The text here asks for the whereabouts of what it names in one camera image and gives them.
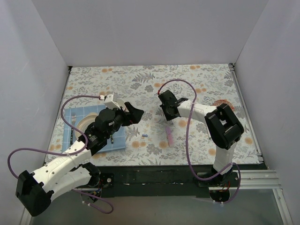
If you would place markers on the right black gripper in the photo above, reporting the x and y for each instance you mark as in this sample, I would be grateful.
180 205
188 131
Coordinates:
167 102

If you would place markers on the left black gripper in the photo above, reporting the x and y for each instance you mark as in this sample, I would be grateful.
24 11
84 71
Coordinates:
126 114

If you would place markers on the pink highlighter pen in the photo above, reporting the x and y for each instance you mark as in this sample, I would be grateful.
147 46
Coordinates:
169 136

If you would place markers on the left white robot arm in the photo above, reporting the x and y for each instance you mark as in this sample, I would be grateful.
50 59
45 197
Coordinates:
36 190

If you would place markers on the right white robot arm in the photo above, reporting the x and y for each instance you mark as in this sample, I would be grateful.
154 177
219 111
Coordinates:
223 127

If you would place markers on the blue checked placemat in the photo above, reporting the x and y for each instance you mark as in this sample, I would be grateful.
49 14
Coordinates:
84 116

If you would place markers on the floral tablecloth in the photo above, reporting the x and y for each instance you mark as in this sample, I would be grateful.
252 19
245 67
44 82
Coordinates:
139 86

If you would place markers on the beige ringed plate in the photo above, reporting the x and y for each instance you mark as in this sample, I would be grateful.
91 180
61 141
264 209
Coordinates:
83 124

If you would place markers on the red patterned bowl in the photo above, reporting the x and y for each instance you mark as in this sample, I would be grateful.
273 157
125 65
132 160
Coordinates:
223 101

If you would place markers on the silver fork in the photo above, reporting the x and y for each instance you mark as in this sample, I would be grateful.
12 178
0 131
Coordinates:
73 121

